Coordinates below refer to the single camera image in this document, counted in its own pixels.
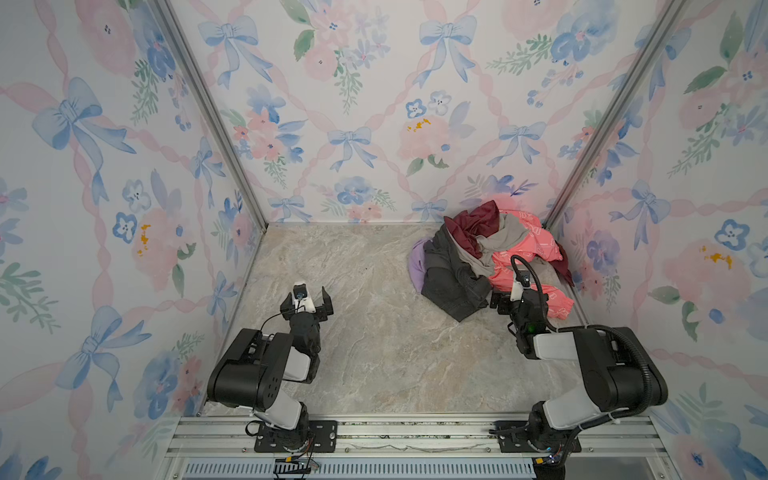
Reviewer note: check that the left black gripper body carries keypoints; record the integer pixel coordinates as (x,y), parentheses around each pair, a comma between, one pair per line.
(306,312)

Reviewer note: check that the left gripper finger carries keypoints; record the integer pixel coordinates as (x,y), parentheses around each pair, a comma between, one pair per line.
(287,304)
(327,302)

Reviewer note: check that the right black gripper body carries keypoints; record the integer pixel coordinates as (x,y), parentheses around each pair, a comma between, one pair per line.
(507,303)

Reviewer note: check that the purple cloth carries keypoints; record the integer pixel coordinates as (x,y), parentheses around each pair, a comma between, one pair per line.
(417,264)

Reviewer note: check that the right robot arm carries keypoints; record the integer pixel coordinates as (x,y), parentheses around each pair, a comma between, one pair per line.
(618,378)

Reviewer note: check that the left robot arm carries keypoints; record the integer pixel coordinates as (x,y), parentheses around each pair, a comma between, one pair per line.
(254,367)

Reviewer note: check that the dark grey cloth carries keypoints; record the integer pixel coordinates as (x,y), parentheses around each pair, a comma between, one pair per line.
(449,282)

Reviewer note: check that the taupe grey cloth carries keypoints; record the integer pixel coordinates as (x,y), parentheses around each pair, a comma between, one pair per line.
(484,265)

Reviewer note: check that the pink patterned cloth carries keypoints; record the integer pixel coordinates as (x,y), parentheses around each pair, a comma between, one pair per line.
(522,234)

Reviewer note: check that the maroon cloth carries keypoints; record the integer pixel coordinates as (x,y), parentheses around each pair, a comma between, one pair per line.
(467,226)

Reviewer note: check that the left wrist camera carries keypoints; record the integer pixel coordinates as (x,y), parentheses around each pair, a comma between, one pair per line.
(301,300)

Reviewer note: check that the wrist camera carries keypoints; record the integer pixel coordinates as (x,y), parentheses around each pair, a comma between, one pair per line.
(301,300)
(521,283)

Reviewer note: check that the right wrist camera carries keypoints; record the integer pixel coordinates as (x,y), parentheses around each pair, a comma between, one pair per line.
(521,283)

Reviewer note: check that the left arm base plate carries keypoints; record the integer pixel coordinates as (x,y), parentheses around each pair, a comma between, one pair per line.
(310,436)

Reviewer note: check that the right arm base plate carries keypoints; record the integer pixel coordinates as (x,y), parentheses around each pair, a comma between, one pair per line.
(517,436)

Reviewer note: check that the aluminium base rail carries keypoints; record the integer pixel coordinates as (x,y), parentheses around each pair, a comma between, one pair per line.
(411,446)

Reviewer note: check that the right aluminium corner post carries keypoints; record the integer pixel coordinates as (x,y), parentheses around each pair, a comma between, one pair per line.
(659,33)

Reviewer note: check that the aluminium corner post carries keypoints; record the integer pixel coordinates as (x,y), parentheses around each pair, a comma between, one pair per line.
(179,45)
(659,33)

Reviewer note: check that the left aluminium corner post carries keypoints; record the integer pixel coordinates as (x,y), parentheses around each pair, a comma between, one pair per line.
(179,45)

